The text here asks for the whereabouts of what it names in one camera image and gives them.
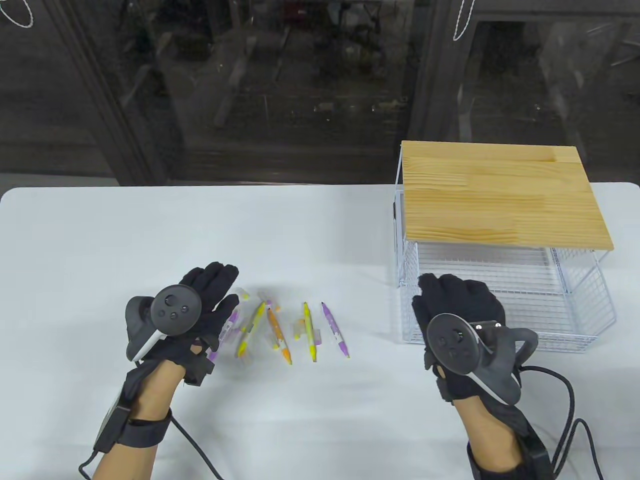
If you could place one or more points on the black hand controller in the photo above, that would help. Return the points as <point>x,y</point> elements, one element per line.
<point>452,345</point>
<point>172,307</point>

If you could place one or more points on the person's left hand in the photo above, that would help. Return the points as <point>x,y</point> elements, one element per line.
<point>215,280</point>

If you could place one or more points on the person's right forearm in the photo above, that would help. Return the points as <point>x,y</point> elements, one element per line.
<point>490,430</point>

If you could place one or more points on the black right wrist sensor box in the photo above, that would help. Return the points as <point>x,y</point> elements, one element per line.
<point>537,455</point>

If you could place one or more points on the dark window mullion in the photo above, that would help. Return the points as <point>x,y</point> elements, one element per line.
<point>430,90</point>
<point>115,110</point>

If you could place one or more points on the black wrist sensor box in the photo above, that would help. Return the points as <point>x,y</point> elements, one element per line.
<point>112,430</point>
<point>537,455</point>

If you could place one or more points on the yellow double-ended highlighter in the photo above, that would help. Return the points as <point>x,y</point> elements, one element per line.
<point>243,342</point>
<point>307,315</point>

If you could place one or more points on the black right hand controller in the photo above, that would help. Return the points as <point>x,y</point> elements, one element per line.
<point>452,345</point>

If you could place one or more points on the group of clear highlighter caps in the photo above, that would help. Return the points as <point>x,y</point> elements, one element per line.
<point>244,295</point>

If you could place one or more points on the orange double-ended highlighter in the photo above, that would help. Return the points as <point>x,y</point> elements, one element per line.
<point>286,354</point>

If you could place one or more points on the person's right hand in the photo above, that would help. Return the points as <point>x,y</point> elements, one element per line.
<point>465,300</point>

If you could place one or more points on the person's left forearm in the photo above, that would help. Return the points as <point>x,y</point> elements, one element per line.
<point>155,390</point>

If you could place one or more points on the black left wrist sensor box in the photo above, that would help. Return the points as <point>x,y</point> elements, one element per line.
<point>112,430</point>

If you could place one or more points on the purple double-ended highlighter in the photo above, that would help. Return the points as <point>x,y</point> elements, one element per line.
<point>213,356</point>
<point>328,317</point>

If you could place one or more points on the black left hand controller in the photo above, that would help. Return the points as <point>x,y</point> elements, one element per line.
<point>172,307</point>

